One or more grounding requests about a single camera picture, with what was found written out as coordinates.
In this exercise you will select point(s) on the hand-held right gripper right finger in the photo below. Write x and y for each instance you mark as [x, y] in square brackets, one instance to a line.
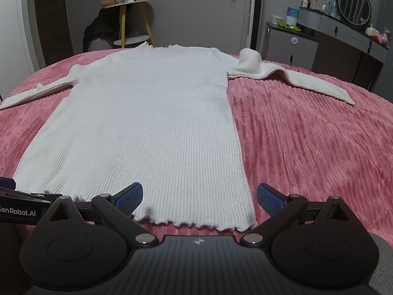
[270, 199]

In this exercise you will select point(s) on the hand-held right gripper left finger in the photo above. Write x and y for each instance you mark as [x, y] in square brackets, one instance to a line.
[131, 196]

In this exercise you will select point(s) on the white ribbed knit sweater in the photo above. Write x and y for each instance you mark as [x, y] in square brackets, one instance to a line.
[147, 113]

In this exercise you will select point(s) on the pink ribbed blanket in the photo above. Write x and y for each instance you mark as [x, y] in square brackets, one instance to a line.
[307, 144]

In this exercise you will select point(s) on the grey drawer cabinet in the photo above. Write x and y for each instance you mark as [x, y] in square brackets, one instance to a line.
[291, 47]

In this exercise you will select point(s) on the dark clothing pile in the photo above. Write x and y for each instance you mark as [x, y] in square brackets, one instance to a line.
[99, 30]

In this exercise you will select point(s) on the green packets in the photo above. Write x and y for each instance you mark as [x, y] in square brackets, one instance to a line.
[290, 27]

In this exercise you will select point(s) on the grey dressing table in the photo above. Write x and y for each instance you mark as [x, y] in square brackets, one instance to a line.
[344, 41]

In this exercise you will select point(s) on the round side table yellow legs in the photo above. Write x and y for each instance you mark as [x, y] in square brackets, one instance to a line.
[123, 21]

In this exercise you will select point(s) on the blue and white box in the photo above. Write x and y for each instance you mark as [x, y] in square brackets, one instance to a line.
[292, 17]

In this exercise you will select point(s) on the white tower fan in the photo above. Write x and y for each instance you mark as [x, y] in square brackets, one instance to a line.
[254, 12]

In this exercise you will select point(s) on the brown wooden door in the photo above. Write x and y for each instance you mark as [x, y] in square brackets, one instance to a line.
[53, 18]

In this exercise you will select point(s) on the flat wooden box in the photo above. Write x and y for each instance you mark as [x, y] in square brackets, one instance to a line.
[108, 3]

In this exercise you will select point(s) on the white jar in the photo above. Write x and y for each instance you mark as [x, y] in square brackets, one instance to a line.
[372, 31]

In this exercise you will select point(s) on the pink plush toy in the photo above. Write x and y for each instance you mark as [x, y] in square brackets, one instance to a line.
[385, 37]

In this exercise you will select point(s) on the group of cosmetic bottles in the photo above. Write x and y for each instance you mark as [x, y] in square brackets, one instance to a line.
[314, 3]

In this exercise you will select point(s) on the round black framed mirror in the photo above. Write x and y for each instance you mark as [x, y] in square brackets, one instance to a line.
[353, 4]

